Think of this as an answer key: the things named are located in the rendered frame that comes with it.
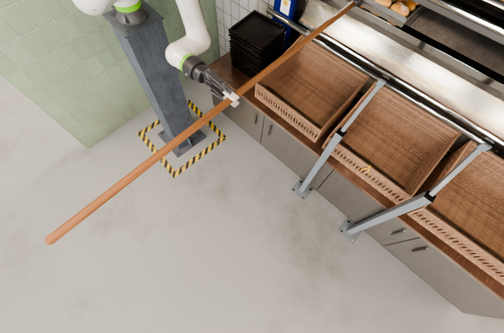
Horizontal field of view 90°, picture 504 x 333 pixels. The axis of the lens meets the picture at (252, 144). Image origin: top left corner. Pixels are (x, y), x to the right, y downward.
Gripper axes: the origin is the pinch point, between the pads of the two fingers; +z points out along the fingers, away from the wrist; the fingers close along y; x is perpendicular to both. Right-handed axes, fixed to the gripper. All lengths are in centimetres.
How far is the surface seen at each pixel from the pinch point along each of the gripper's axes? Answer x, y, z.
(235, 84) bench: -44, 62, -43
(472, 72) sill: -95, 3, 69
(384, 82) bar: -57, 2, 42
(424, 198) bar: -35, 25, 88
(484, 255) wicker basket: -46, 49, 131
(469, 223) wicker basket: -65, 60, 126
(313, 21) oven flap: -94, 22, -19
